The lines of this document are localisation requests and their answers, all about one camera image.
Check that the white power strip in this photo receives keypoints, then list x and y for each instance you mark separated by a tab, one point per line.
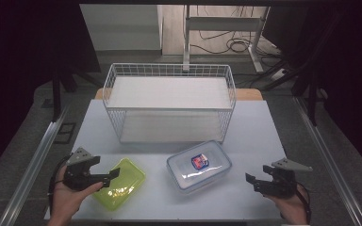
278	74

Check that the clear lidded food container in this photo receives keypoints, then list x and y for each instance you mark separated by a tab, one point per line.
198	168

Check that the white metal desk frame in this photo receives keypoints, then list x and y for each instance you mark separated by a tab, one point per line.
223	23

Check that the aluminium rail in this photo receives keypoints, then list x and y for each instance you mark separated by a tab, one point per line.
34	166
330	163

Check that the person's right hand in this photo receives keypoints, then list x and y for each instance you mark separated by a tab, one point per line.
290	208

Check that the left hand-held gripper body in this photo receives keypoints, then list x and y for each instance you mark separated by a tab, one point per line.
77	177

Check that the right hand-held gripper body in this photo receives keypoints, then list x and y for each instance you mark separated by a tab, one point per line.
279	185

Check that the person's left hand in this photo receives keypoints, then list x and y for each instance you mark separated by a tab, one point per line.
64	201

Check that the black stand leg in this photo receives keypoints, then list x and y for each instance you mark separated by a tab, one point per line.
312	100

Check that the white cabinet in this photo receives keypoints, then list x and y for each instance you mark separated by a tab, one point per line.
122	28

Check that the green lidded food container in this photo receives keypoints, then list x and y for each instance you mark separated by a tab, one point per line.
121	185

